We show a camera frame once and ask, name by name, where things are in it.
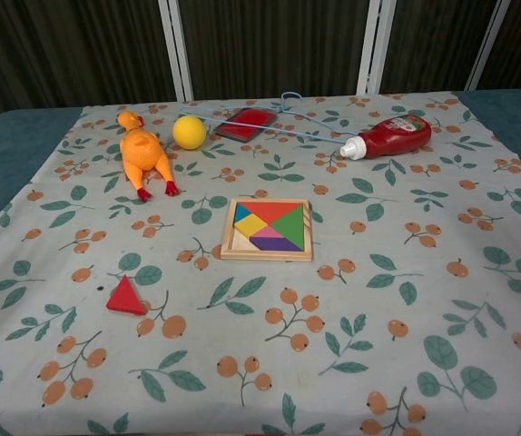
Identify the orange rubber chicken toy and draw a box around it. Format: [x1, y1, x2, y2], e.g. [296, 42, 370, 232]
[115, 110, 180, 202]

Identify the red ink pad box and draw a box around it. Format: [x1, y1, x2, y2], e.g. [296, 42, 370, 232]
[213, 107, 280, 144]

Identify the purple wooden puzzle piece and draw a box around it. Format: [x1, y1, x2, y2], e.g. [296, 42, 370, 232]
[250, 235, 301, 253]

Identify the yellow foam ball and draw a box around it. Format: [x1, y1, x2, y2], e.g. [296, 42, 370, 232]
[172, 115, 208, 151]

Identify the floral print tablecloth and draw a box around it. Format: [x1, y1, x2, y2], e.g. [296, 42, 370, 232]
[0, 93, 521, 436]

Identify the pink tangram triangle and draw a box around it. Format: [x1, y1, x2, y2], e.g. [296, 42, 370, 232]
[250, 225, 283, 240]

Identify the red wooden triangle block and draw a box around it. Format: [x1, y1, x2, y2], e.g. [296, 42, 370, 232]
[105, 274, 147, 316]

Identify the green tangram triangle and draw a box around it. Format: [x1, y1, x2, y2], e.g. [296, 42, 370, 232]
[269, 206, 303, 250]

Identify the orange-red large tangram triangle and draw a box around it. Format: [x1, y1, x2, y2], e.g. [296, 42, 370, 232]
[237, 203, 301, 227]

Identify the wooden tangram tray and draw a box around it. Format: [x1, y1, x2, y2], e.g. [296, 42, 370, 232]
[220, 198, 315, 263]

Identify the red ketchup bottle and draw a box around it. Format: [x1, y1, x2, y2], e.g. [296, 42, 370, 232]
[339, 114, 433, 161]

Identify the light blue wire hanger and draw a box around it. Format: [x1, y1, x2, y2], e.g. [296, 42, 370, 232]
[179, 92, 355, 147]

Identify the yellow tangram piece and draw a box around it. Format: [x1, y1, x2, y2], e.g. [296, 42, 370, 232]
[234, 213, 270, 238]

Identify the white partition post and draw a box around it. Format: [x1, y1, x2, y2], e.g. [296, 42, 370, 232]
[466, 0, 514, 91]
[358, 0, 394, 95]
[157, 0, 196, 102]

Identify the blue tangram triangle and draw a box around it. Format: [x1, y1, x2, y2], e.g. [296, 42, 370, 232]
[234, 203, 261, 224]

